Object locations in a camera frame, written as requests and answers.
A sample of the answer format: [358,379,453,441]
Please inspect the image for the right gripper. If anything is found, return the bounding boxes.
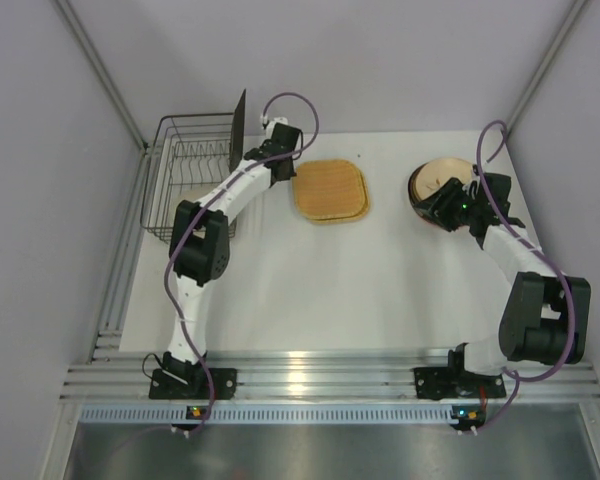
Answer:
[415,178,483,232]

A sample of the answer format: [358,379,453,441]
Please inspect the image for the orange woven square plate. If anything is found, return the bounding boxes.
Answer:
[292,159,364,219]

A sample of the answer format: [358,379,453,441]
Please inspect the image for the dark square plate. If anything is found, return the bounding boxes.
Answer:
[229,90,246,173]

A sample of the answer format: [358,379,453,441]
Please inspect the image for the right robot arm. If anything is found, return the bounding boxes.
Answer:
[423,174,591,397]

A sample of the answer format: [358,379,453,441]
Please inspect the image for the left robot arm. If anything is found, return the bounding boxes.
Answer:
[164,120,304,397]

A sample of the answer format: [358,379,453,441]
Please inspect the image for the dark wire dish rack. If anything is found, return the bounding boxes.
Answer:
[140,112,233,243]

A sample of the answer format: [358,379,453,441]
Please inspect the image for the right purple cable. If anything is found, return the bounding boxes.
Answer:
[452,119,579,434]

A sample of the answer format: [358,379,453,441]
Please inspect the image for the purple cable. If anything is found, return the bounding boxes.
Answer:
[452,119,579,434]
[163,92,322,436]

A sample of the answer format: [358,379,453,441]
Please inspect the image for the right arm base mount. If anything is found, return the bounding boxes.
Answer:
[413,366,507,401]

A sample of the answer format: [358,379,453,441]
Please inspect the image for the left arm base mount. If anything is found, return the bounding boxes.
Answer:
[148,368,237,400]

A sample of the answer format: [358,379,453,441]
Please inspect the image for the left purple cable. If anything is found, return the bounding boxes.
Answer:
[163,92,322,436]

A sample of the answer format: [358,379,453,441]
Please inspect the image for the aluminium rail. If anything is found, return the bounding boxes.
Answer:
[59,349,600,401]

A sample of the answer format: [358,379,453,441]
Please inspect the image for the slotted cable duct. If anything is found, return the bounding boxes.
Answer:
[79,404,486,424]

